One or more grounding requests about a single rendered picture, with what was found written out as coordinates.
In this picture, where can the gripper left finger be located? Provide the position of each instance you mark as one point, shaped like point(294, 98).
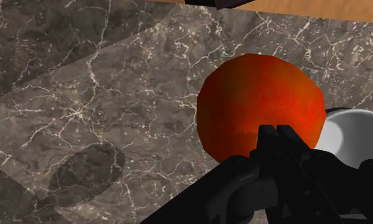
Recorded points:
point(236, 180)

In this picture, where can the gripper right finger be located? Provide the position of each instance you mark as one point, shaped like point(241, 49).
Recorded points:
point(329, 180)

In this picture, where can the white bowl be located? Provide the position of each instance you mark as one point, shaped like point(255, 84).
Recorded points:
point(357, 136)

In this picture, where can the orange red round fruit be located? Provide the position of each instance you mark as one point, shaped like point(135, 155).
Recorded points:
point(254, 99)

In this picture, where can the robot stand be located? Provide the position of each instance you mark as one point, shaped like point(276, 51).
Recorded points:
point(217, 2)

